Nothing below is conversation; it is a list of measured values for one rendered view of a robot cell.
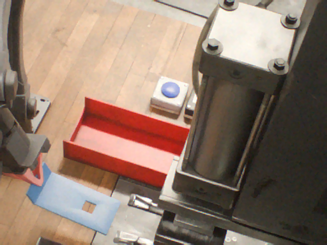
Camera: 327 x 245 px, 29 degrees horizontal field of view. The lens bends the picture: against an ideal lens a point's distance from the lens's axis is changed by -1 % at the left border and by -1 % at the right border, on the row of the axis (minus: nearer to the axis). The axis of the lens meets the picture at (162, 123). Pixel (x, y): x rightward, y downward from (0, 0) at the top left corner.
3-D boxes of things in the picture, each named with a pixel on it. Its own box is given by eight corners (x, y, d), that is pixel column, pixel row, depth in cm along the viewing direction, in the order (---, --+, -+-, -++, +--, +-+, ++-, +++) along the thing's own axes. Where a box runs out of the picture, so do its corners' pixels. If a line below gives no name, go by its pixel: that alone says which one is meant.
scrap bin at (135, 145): (85, 112, 134) (85, 94, 129) (198, 148, 131) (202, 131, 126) (63, 157, 127) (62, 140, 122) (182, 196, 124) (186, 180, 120)
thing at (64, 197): (42, 169, 114) (43, 161, 111) (121, 202, 113) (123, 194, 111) (25, 200, 110) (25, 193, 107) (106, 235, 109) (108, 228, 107)
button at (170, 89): (163, 84, 138) (164, 78, 136) (181, 89, 138) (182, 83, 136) (158, 97, 136) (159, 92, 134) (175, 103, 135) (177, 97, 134)
